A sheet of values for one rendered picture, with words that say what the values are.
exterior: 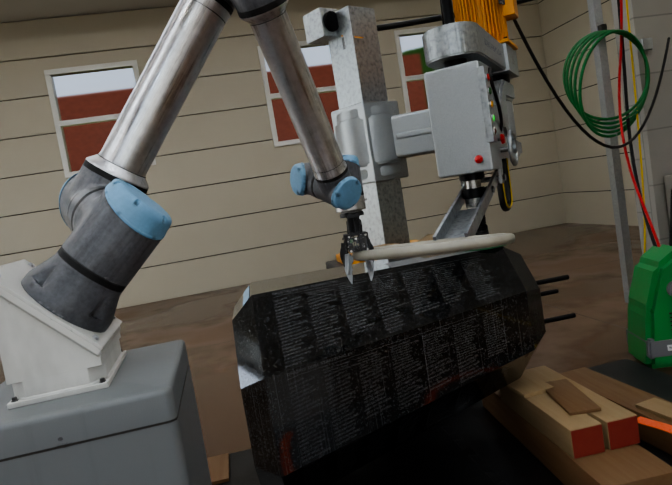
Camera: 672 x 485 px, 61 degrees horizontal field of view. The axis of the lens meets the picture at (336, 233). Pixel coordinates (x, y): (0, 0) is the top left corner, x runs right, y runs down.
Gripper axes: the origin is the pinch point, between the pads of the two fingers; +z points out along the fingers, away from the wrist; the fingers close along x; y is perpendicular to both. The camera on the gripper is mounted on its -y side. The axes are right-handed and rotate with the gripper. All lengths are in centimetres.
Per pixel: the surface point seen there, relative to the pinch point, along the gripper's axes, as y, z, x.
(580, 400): -28, 59, 73
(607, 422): -12, 61, 74
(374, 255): 14.1, -7.3, 3.8
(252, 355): -20.2, 22.8, -38.8
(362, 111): -116, -69, 21
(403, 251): 20.2, -7.7, 11.0
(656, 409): -35, 70, 105
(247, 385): -16, 31, -41
